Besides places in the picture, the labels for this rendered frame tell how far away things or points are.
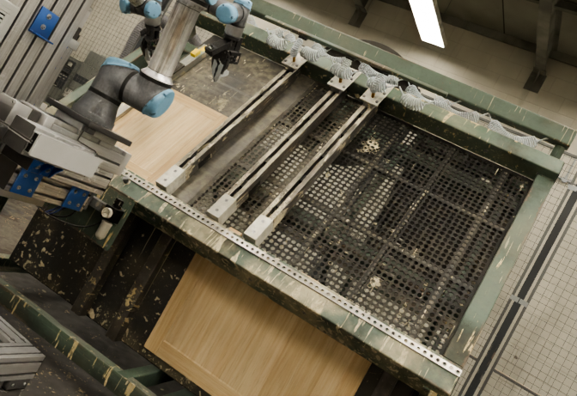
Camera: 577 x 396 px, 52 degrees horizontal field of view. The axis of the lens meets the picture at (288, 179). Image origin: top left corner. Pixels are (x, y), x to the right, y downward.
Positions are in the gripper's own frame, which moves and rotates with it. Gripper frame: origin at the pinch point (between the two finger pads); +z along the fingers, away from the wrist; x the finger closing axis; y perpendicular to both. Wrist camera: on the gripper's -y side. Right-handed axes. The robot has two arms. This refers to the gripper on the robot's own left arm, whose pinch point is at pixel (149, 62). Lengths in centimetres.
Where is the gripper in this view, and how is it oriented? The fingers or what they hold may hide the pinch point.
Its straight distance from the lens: 298.5
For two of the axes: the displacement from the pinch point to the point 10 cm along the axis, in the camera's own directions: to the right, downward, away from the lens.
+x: 8.1, -2.0, 5.5
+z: -1.5, 8.4, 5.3
